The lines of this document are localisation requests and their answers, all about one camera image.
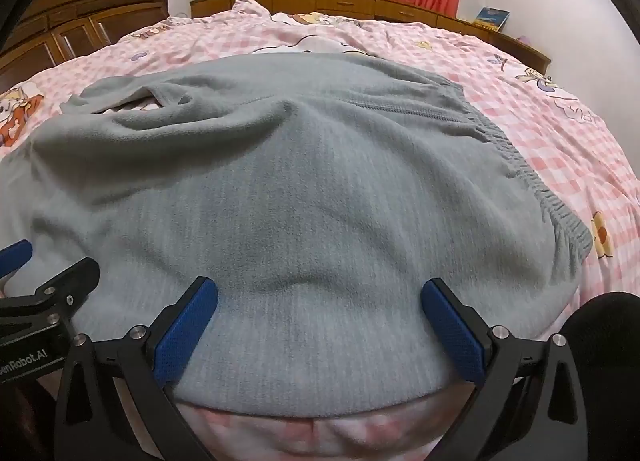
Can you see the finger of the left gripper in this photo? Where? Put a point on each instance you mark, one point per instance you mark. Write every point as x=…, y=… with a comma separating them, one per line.
x=14, y=257
x=67, y=291

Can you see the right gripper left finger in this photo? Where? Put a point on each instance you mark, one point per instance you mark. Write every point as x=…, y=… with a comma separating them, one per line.
x=114, y=402

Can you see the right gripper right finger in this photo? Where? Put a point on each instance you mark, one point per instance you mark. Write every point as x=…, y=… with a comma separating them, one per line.
x=527, y=401

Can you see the grey knit pants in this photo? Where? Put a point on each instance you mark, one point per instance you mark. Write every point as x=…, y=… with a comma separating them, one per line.
x=320, y=192

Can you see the pink checkered cartoon bedsheet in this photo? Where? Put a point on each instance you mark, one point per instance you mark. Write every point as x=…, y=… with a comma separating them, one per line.
x=568, y=145

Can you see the dark wooden headboard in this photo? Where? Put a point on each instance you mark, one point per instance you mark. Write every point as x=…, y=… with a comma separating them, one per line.
x=55, y=31

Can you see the blue book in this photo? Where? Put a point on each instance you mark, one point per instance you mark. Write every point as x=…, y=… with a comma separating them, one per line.
x=491, y=19

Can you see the low wooden cabinet row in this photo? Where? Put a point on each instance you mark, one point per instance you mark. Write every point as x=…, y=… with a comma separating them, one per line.
x=388, y=10

